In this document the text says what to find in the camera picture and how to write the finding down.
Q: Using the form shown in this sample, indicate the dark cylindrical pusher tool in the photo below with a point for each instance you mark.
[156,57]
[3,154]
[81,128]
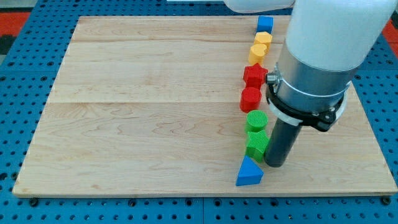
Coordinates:
[281,142]

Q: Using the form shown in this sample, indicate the red star block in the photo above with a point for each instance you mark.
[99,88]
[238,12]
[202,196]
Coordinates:
[255,76]

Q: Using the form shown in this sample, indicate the yellow heart block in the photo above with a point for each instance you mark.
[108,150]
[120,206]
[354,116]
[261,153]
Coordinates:
[257,52]

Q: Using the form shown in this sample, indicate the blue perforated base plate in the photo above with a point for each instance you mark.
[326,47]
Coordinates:
[38,34]

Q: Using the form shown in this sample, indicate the green cylinder block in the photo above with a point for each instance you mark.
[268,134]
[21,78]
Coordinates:
[256,120]

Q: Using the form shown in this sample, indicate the blue triangle block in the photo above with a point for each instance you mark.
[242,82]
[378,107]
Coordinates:
[249,173]

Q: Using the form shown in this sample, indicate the wooden board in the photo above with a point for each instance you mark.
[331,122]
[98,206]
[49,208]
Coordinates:
[148,106]

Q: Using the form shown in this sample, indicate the green star block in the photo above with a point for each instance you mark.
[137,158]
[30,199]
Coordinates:
[256,145]

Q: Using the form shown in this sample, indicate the blue cube block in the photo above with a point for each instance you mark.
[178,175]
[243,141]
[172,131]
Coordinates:
[265,24]

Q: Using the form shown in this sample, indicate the yellow hexagon block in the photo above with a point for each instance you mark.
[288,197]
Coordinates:
[263,38]

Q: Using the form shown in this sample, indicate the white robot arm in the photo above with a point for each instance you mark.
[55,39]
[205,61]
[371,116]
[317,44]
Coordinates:
[325,43]

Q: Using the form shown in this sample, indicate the red cylinder block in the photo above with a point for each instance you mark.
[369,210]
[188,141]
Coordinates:
[250,99]

